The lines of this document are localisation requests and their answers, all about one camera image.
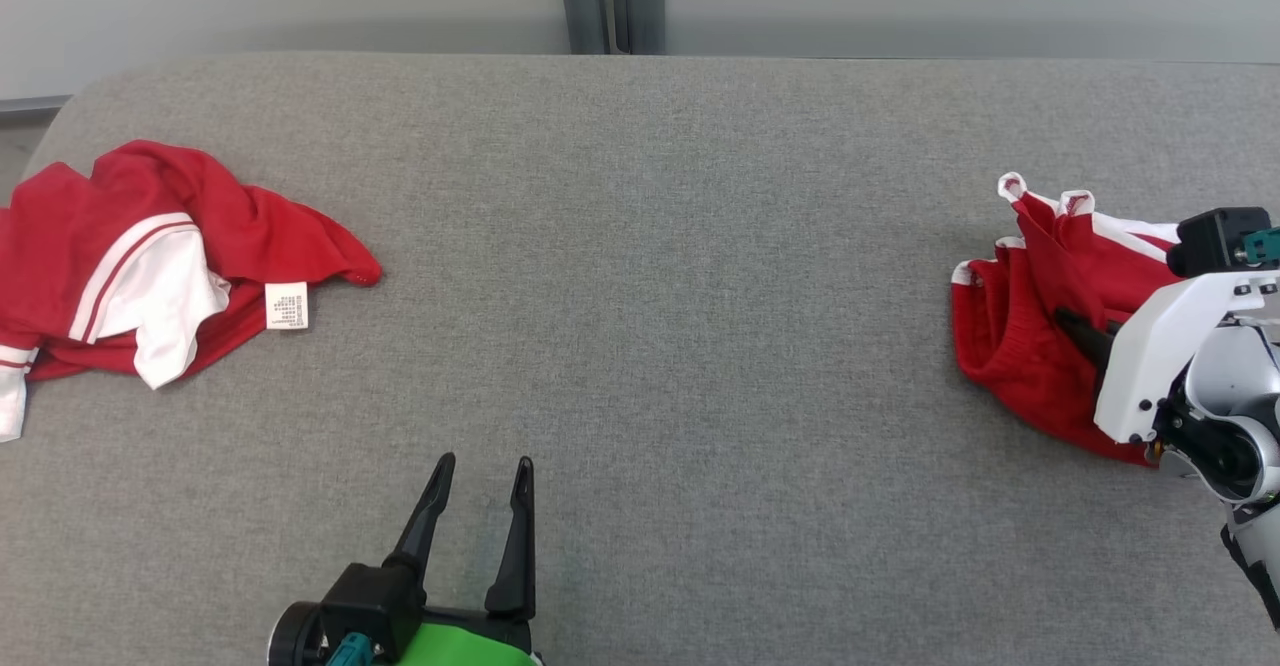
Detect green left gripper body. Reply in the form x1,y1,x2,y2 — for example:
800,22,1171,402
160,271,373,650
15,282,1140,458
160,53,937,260
395,606,546,666

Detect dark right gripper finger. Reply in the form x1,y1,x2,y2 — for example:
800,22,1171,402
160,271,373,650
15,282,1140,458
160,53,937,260
1055,308,1117,372

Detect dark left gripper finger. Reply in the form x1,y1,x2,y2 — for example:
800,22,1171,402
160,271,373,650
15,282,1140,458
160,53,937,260
385,452,457,573
485,456,537,619

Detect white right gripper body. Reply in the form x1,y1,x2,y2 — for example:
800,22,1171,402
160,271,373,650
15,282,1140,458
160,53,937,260
1093,268,1280,445

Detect red shorts white trim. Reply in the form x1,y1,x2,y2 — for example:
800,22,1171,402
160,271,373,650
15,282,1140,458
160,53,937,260
950,172,1186,467

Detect red shirt white sleeves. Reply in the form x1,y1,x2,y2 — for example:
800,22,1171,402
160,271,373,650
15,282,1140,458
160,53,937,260
0,139,383,444

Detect teal connector left arm cable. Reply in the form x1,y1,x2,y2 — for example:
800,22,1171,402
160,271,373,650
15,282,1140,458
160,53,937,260
325,633,381,666

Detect grey cylindrical post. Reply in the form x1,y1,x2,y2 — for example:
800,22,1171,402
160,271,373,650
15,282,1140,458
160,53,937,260
625,0,667,55
558,0,609,55

